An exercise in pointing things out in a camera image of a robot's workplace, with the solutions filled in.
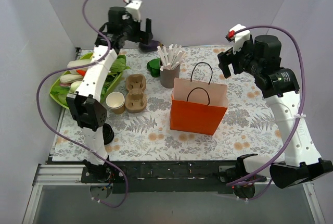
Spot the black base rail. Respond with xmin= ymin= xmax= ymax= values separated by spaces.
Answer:
xmin=81 ymin=160 xmax=240 ymax=194

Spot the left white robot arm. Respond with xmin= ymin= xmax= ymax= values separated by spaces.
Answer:
xmin=66 ymin=0 xmax=152 ymax=182

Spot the stack of paper cups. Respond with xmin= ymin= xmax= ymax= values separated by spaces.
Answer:
xmin=106 ymin=92 xmax=125 ymax=115

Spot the orange paper bag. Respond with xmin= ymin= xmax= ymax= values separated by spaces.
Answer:
xmin=170 ymin=78 xmax=228 ymax=135

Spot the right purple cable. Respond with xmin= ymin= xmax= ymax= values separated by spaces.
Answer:
xmin=225 ymin=25 xmax=305 ymax=200

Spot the green lettuce leaf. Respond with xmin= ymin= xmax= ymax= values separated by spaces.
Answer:
xmin=100 ymin=76 xmax=114 ymax=99

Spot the grey straw holder cup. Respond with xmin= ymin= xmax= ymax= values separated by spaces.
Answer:
xmin=160 ymin=65 xmax=180 ymax=89

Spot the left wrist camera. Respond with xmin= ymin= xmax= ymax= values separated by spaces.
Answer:
xmin=124 ymin=0 xmax=143 ymax=22

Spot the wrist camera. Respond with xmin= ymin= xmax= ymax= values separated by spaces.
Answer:
xmin=124 ymin=0 xmax=143 ymax=22
xmin=225 ymin=24 xmax=250 ymax=55

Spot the red chili pepper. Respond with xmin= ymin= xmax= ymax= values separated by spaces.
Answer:
xmin=76 ymin=69 xmax=86 ymax=77

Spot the green pepper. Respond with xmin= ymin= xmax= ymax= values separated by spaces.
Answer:
xmin=146 ymin=58 xmax=160 ymax=78

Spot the white radish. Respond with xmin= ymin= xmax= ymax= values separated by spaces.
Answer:
xmin=60 ymin=73 xmax=83 ymax=84

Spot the napa cabbage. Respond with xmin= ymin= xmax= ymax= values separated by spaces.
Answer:
xmin=67 ymin=53 xmax=130 ymax=75

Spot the purple eggplant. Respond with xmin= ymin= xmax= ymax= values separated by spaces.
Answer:
xmin=138 ymin=40 xmax=164 ymax=53

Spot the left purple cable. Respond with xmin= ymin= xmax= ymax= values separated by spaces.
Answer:
xmin=35 ymin=0 xmax=131 ymax=208

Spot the floral table mat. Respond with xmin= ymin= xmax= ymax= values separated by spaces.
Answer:
xmin=52 ymin=46 xmax=284 ymax=161

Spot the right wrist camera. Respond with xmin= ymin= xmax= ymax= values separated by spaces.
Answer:
xmin=225 ymin=24 xmax=250 ymax=55

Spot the purple cable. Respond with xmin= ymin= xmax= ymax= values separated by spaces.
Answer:
xmin=35 ymin=0 xmax=131 ymax=208
xmin=225 ymin=25 xmax=305 ymax=200

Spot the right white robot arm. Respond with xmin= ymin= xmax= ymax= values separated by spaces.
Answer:
xmin=218 ymin=31 xmax=332 ymax=189

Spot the green vegetable tray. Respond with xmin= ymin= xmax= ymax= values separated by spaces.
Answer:
xmin=49 ymin=52 xmax=125 ymax=110

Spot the aluminium frame rail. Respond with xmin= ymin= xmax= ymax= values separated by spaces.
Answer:
xmin=33 ymin=163 xmax=313 ymax=186

